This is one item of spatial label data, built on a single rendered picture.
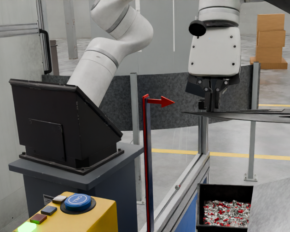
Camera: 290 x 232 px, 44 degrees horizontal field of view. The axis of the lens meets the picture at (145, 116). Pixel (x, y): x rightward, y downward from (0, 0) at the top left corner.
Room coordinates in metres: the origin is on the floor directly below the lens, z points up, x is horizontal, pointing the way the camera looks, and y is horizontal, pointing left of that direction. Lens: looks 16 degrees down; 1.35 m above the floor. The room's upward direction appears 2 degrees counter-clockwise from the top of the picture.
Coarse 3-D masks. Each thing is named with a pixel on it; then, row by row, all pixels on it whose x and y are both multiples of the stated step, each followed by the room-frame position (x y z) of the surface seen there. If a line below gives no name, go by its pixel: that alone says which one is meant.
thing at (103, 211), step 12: (72, 192) 0.54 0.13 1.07; (48, 204) 0.50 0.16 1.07; (60, 204) 0.50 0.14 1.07; (96, 204) 0.50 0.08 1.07; (108, 204) 0.50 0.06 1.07; (48, 216) 0.47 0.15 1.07; (60, 216) 0.47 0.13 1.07; (72, 216) 0.47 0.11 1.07; (84, 216) 0.46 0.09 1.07; (96, 216) 0.46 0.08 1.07; (108, 216) 0.48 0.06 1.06; (36, 228) 0.44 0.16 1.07; (48, 228) 0.44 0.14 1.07; (60, 228) 0.44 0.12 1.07; (72, 228) 0.43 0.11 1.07; (84, 228) 0.43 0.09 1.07; (96, 228) 0.45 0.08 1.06; (108, 228) 0.48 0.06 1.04
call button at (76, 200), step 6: (72, 198) 0.50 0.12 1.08; (78, 198) 0.50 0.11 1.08; (84, 198) 0.50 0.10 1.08; (90, 198) 0.50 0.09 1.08; (66, 204) 0.49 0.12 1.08; (72, 204) 0.48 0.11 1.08; (78, 204) 0.48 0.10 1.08; (84, 204) 0.48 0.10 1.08; (90, 204) 0.49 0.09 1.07; (72, 210) 0.48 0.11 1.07; (78, 210) 0.48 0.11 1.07
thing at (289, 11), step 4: (264, 0) 0.55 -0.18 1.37; (268, 0) 0.54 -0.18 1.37; (272, 0) 0.54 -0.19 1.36; (276, 0) 0.53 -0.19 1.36; (280, 0) 0.52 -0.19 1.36; (284, 0) 0.52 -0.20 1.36; (288, 0) 0.51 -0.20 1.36; (272, 4) 0.55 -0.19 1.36; (276, 4) 0.54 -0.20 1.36; (280, 4) 0.53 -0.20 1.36; (284, 4) 0.53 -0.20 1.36; (288, 4) 0.52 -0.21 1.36; (280, 8) 0.55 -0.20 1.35; (284, 8) 0.54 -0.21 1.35; (288, 8) 0.53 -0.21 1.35; (288, 12) 0.55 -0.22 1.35
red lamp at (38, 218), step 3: (33, 216) 0.46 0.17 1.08; (36, 216) 0.46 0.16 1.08; (39, 216) 0.46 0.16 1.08; (42, 216) 0.46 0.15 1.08; (45, 216) 0.46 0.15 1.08; (30, 219) 0.45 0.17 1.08; (33, 219) 0.45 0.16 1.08; (36, 219) 0.45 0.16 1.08; (39, 219) 0.45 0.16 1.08; (42, 219) 0.45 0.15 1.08; (45, 219) 0.46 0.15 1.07; (33, 222) 0.45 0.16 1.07; (36, 222) 0.45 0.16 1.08; (39, 222) 0.45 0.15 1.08
